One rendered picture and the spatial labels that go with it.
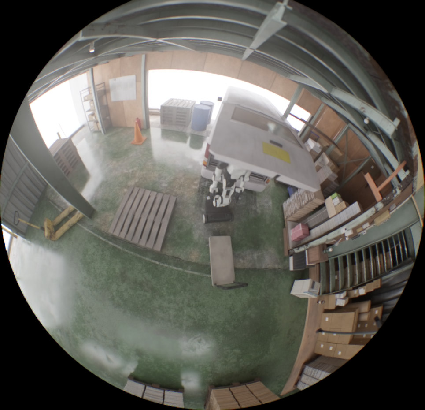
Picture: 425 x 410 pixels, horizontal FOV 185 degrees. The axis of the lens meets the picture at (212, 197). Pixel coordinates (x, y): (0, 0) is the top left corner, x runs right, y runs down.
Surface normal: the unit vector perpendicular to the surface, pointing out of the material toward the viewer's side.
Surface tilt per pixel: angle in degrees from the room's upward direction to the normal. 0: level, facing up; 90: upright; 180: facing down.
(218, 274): 0
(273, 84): 90
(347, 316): 90
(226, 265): 0
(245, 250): 0
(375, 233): 90
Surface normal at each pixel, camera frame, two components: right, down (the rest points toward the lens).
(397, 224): -0.97, -0.23
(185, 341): 0.20, -0.53
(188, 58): -0.14, 0.82
